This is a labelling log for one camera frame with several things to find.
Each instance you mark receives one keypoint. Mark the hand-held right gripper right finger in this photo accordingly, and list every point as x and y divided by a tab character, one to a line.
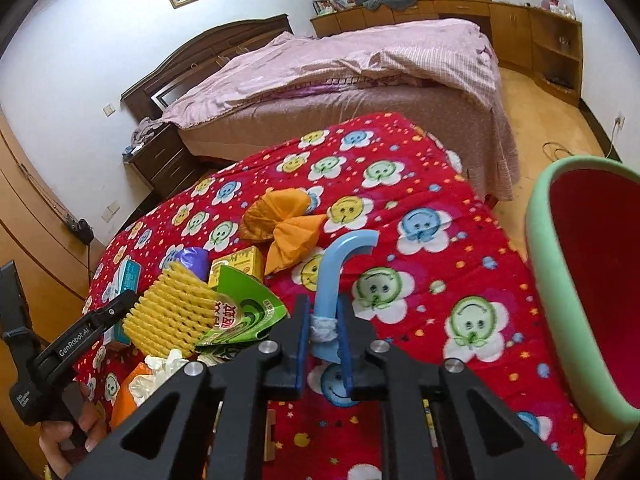
345	355

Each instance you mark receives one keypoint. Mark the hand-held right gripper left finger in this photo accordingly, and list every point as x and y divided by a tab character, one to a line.
301	345

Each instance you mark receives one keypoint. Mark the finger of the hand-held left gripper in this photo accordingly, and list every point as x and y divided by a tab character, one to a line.
117	307

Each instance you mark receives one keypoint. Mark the yellow ribbed scrubber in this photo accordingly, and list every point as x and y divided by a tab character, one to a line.
170	310

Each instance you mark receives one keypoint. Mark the green snack packet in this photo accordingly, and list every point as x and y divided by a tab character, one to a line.
245	305

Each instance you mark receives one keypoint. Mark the blue plastic hook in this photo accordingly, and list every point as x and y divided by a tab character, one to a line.
327	280

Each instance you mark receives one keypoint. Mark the white tissue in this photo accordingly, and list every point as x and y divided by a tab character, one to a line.
160	375

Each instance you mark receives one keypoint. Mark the orange packet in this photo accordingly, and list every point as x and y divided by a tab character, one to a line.
125	405

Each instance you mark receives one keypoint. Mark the red bin with green rim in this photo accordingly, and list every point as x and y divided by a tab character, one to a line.
600	285

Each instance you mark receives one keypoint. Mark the person's left hand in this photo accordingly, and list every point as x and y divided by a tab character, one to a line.
95	425

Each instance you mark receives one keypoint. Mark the teal carton box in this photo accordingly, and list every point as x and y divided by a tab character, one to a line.
126	275

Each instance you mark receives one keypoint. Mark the black charger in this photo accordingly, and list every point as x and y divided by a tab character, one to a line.
82	230

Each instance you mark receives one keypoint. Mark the purple wrapper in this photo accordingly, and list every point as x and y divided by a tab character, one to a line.
195	260

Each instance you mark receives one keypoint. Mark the beige wooden block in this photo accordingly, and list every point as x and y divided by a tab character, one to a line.
271	435

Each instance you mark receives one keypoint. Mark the red flower print blanket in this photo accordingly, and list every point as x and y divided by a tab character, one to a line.
400	270

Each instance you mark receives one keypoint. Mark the yellow carton box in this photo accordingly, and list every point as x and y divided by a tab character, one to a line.
245	260

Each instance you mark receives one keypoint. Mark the orange crumpled bag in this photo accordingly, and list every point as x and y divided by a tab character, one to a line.
285	240

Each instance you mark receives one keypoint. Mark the dark wooden nightstand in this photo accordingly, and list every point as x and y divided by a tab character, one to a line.
165	160

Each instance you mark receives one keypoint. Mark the pile of pale clothes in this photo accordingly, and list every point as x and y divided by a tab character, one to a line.
145	132

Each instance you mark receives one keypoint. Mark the dark wooden bed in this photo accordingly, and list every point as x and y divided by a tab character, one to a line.
360	107

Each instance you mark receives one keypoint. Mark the dark flat item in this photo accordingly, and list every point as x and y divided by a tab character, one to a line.
560	81

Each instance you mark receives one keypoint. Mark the grey clothes pile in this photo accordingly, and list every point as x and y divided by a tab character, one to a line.
382	1

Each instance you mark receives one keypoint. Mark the wooden corner shelf unit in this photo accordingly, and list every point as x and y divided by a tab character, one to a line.
515	35

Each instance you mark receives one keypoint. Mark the small items on shelf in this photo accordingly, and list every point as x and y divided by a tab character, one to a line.
557	7

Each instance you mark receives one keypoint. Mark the white wall switch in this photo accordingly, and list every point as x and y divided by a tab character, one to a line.
108	109

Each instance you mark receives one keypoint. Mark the white wall socket with plug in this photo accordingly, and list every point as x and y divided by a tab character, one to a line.
619	121

